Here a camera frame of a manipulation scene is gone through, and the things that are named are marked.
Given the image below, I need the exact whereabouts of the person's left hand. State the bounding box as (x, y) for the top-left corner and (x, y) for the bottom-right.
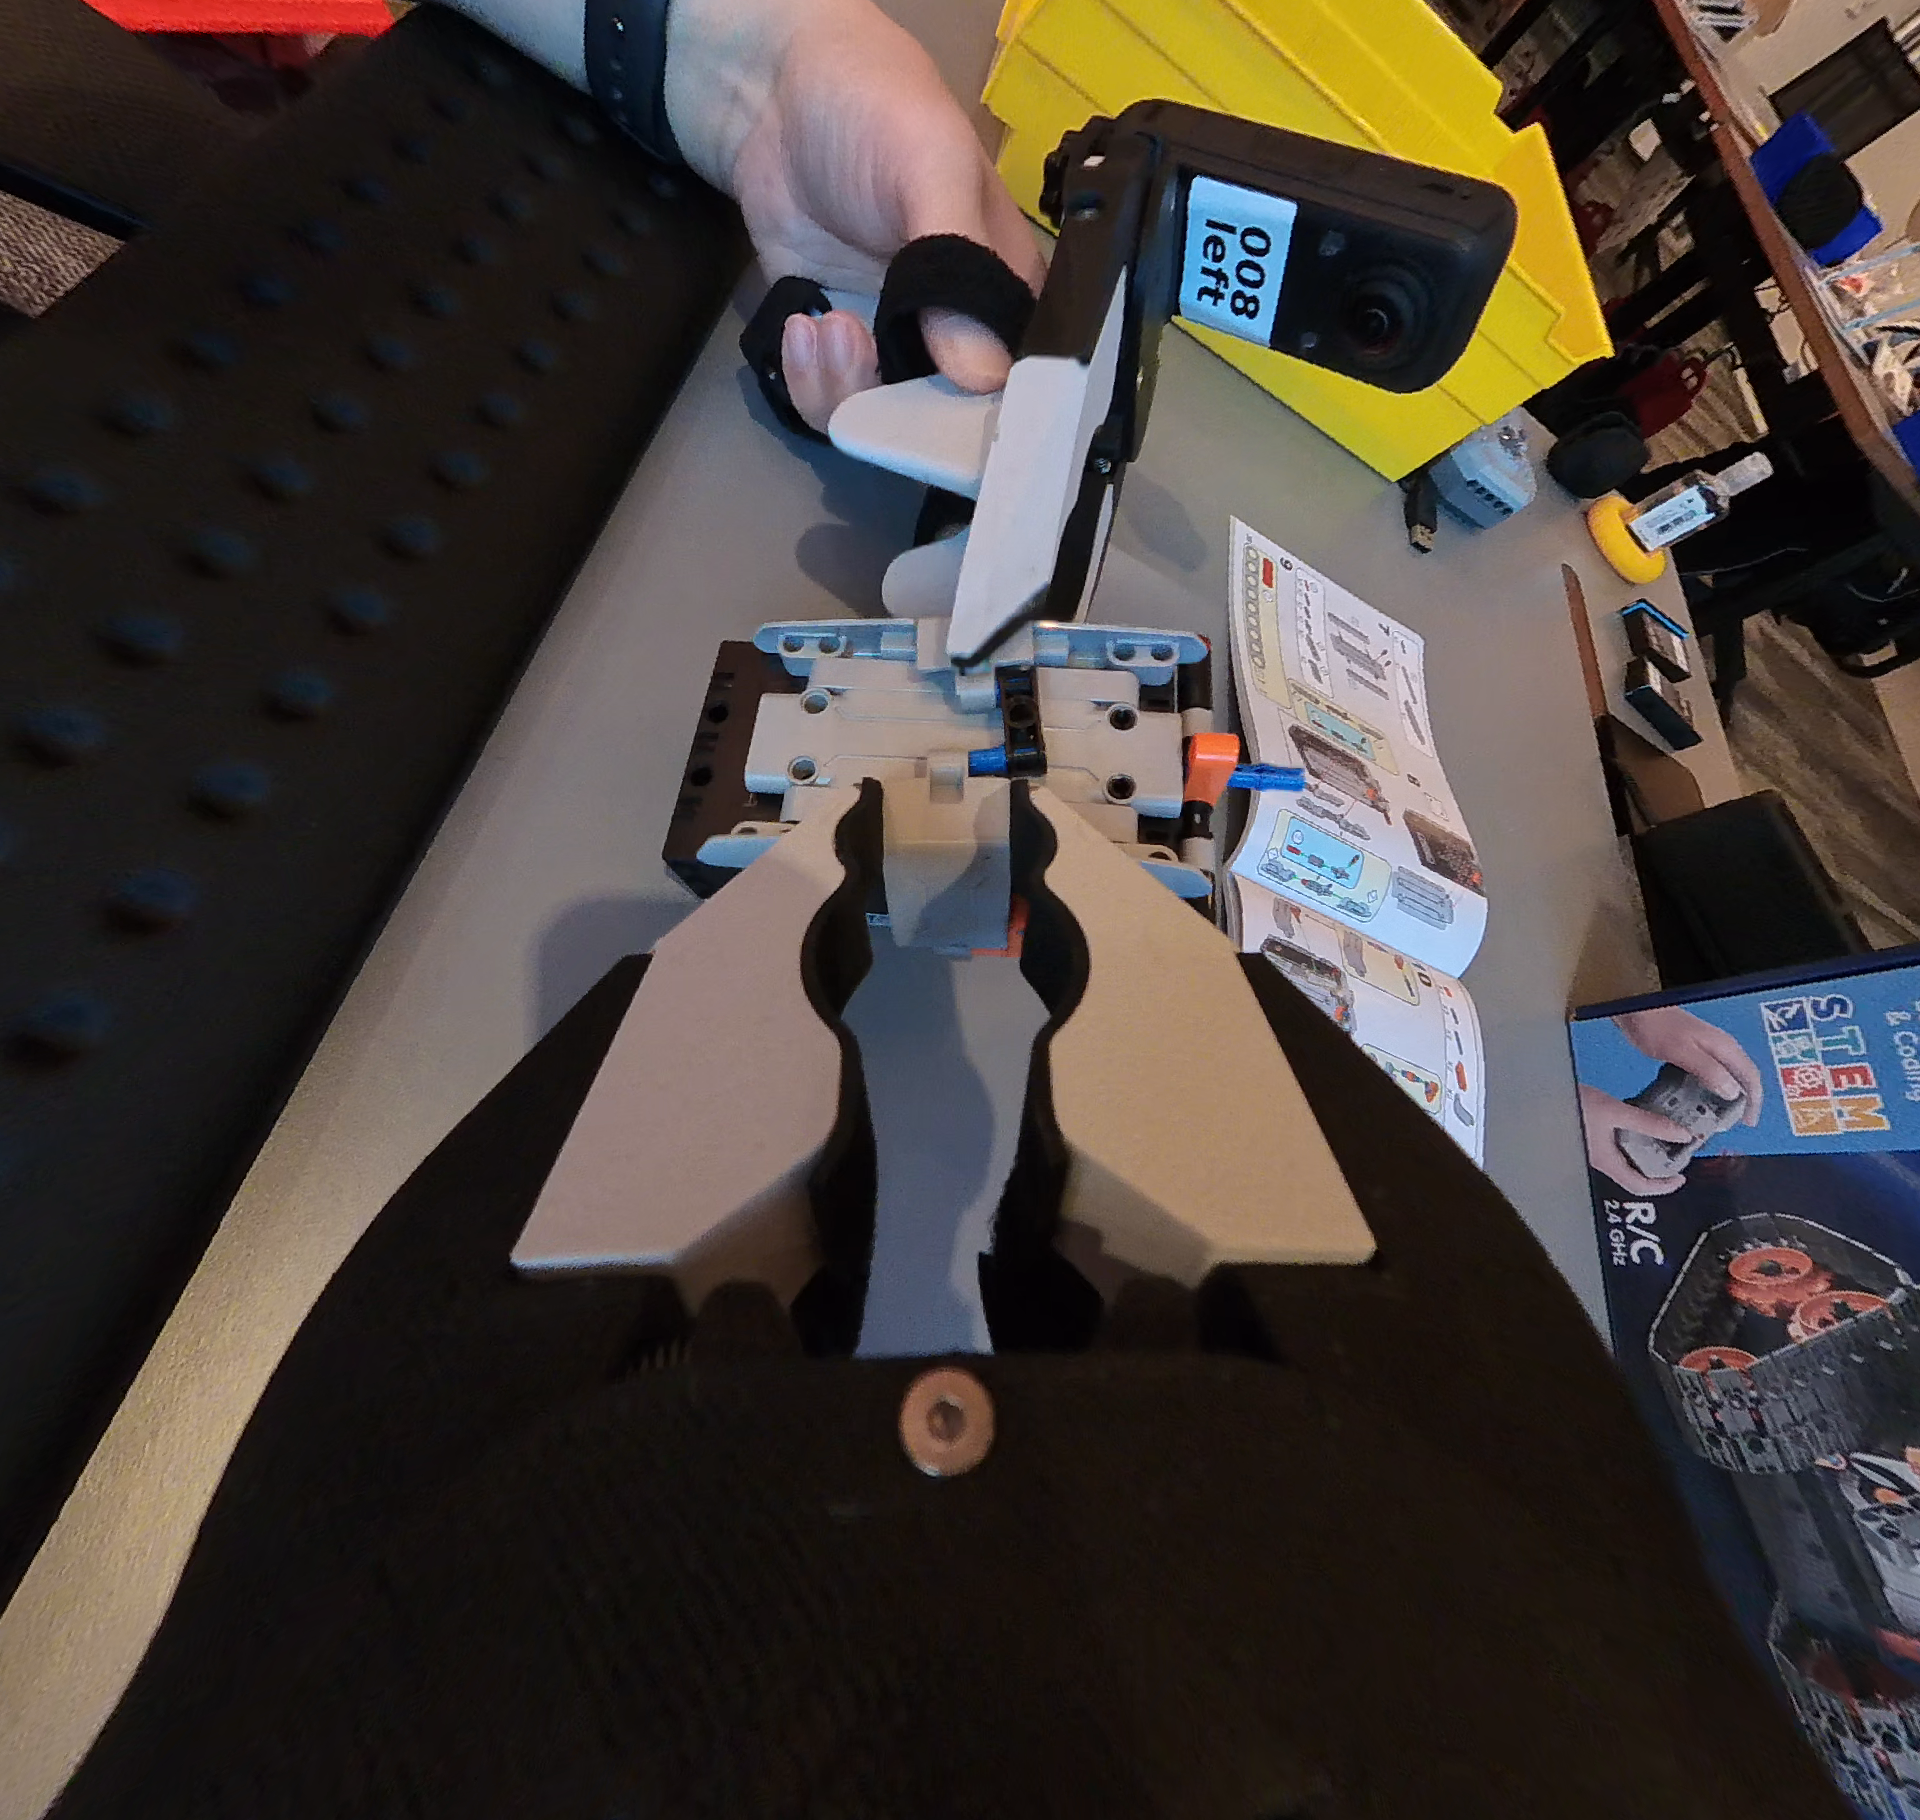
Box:
(660, 0), (1052, 438)

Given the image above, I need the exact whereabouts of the blue storage bin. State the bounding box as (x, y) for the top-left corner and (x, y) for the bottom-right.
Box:
(1746, 118), (1885, 262)

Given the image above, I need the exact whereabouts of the black round pouch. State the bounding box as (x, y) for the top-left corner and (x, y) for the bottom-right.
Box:
(1545, 411), (1651, 500)

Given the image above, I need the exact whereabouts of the small black device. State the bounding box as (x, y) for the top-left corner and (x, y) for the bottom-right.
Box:
(1621, 597), (1705, 755)

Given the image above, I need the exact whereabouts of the small black blue connector piece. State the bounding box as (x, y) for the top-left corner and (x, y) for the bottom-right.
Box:
(967, 665), (1052, 779)

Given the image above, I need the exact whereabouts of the grey desk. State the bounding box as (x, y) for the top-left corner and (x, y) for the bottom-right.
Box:
(0, 0), (1743, 1820)

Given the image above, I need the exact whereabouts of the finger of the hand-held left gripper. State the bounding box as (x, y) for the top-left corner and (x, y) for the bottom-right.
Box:
(1077, 467), (1131, 619)
(945, 356), (1122, 672)

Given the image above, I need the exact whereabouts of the blue robot kit box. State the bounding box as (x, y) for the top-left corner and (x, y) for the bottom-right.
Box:
(1568, 949), (1920, 1820)

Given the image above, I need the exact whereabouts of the grey building block robot model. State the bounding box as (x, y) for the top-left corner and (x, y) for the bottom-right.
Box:
(665, 617), (1244, 967)

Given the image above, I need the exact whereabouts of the grey battery box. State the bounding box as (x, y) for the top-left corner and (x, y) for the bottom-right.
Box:
(1426, 418), (1535, 532)

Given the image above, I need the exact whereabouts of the black perforated board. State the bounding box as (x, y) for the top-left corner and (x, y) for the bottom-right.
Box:
(0, 4), (753, 1597)

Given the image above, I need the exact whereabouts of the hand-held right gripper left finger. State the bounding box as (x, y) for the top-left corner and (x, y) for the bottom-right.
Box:
(514, 779), (886, 1337)

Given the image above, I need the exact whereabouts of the red container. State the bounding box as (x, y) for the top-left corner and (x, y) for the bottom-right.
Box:
(1626, 351), (1713, 433)

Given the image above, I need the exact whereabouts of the yellow plastic bin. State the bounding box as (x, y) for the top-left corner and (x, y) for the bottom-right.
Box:
(981, 0), (1615, 484)

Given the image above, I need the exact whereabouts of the black wristband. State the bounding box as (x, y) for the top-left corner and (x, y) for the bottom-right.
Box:
(586, 0), (730, 170)

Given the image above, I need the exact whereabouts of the yellow tape roll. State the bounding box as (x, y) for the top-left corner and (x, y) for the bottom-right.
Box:
(1587, 489), (1666, 585)

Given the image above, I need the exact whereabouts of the open instruction manual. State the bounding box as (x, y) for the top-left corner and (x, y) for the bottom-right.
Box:
(1223, 516), (1490, 1170)

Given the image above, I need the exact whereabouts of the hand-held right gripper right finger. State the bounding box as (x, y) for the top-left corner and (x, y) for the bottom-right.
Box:
(981, 779), (1380, 1312)

